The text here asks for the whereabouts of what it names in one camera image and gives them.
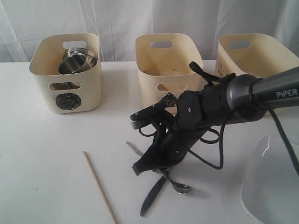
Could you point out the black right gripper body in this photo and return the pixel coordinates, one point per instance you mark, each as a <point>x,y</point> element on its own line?
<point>168,149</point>

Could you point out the steel fork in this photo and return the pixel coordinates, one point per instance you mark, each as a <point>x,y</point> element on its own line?
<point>134,149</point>

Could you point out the steel spoon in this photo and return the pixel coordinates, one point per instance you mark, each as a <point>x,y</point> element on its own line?
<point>178,187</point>

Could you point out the steel table knife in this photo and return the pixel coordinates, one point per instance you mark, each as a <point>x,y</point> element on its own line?
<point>152,195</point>

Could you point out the wooden chopstick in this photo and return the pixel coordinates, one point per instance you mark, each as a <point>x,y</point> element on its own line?
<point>101,189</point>
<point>165,86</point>

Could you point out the steel mug with handle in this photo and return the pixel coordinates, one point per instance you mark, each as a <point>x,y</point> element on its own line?
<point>75,63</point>

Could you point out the steel mixing bowl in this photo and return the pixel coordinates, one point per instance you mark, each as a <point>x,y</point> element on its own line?
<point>90,55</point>

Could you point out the steel cup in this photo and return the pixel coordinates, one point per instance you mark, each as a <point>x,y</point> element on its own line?
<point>64,86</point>

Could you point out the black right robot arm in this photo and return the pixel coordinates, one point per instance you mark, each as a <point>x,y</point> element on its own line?
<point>180,122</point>

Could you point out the cream bin with triangle mark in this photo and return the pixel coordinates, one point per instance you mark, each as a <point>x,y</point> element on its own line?
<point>156,53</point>

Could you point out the white square plate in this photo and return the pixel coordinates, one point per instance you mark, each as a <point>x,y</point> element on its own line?
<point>270,185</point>

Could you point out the cream bin with square mark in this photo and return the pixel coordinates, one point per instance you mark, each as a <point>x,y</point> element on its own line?
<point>256,54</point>

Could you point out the white backdrop curtain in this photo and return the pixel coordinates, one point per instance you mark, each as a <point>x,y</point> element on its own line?
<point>25,23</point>

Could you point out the cream bin with circle mark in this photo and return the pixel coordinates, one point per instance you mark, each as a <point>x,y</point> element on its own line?
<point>44,67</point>

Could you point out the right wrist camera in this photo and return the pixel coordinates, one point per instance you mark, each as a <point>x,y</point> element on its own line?
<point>156,115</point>

